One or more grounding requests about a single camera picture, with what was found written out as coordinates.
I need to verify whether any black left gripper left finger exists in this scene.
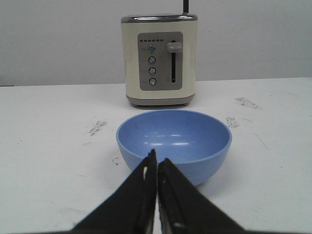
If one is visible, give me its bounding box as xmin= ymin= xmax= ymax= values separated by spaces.
xmin=72 ymin=149 xmax=157 ymax=234

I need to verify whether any cream and chrome toaster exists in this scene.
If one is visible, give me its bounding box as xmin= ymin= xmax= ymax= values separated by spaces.
xmin=121 ymin=13 xmax=198 ymax=106

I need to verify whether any blue bowl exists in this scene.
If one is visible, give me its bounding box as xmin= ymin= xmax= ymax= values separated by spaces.
xmin=116 ymin=109 xmax=232 ymax=186

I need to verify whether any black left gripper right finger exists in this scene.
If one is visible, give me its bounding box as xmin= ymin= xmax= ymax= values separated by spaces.
xmin=157 ymin=158 xmax=245 ymax=234

